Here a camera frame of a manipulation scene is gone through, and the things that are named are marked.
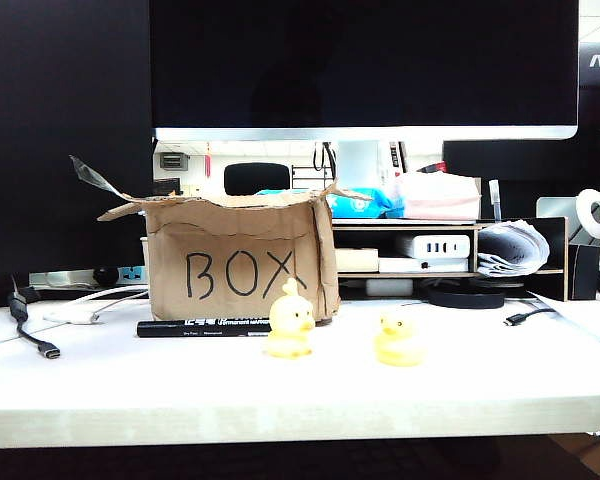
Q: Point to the beige flat box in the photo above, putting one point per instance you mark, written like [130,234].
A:
[355,260]

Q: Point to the cardboard box marked BOX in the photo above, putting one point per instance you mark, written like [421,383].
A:
[230,240]

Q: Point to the white flat Apple box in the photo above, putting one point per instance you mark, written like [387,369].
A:
[400,265]

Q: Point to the black office chair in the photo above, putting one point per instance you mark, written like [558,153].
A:
[257,177]

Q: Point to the blue wet wipes pack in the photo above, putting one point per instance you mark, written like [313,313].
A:
[375,202]

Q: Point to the tall crested yellow duck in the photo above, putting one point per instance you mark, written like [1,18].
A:
[287,335]

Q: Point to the white flat adapter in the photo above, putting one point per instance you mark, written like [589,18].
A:
[390,287]

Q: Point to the red hanging ornament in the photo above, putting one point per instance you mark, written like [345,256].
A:
[208,160]

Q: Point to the white red book spines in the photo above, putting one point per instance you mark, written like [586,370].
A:
[392,160]

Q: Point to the white USB charging hub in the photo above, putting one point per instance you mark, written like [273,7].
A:
[440,247]

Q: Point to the squat yellow rubber duck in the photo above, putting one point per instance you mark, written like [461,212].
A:
[397,347]

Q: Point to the pink tissue pack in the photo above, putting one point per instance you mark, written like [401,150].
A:
[440,200]

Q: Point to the black permanent marker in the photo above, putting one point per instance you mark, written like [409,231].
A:
[180,328]

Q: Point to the black round monitor base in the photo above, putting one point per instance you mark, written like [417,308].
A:
[465,300]

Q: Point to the silver iMac monitor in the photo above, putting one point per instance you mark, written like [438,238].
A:
[360,60]

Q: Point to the black round knob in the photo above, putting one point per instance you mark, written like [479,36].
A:
[105,276]

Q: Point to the rolled printed paper sheets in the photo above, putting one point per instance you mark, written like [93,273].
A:
[515,250]

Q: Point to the white power strip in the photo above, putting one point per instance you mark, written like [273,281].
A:
[60,277]

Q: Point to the large black monitor screen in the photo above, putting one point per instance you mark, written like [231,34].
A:
[55,150]

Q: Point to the black wooden desk shelf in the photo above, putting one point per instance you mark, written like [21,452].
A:
[559,280]

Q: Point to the brown cardboard carton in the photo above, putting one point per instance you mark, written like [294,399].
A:
[577,450]

